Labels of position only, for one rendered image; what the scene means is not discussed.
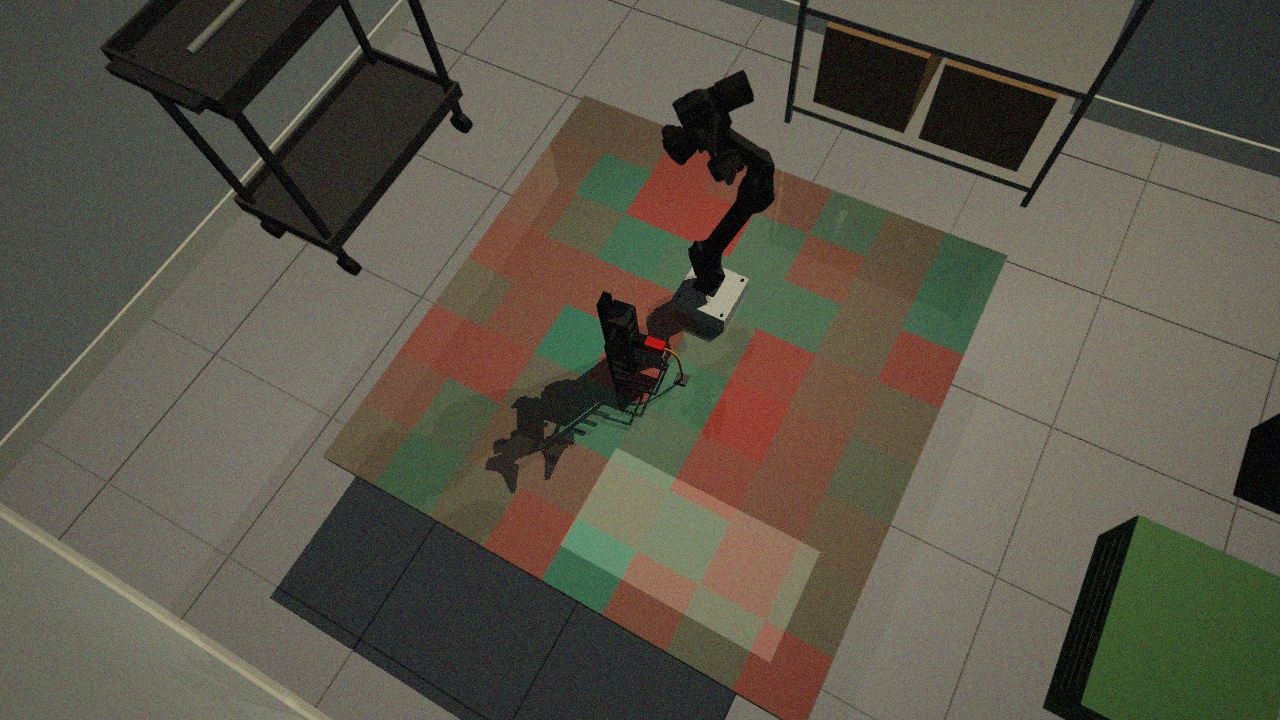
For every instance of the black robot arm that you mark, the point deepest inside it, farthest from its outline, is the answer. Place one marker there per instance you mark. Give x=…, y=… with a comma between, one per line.
x=755, y=192

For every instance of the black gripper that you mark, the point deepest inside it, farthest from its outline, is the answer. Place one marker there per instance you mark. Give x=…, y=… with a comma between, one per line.
x=700, y=120

